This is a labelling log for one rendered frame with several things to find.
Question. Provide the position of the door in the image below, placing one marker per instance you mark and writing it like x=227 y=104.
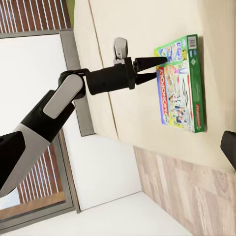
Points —
x=24 y=18

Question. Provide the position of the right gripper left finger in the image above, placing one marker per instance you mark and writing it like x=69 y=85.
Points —
x=12 y=146

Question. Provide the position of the bed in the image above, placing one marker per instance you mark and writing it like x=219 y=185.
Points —
x=133 y=116

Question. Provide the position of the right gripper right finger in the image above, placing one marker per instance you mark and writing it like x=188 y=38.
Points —
x=228 y=146

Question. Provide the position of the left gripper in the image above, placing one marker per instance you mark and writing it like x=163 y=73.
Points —
x=126 y=75

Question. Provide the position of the fixed window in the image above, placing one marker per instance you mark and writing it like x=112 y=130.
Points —
x=47 y=191

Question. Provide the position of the board game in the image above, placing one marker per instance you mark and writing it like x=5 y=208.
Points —
x=179 y=84

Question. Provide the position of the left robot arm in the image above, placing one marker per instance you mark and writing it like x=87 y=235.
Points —
x=47 y=118

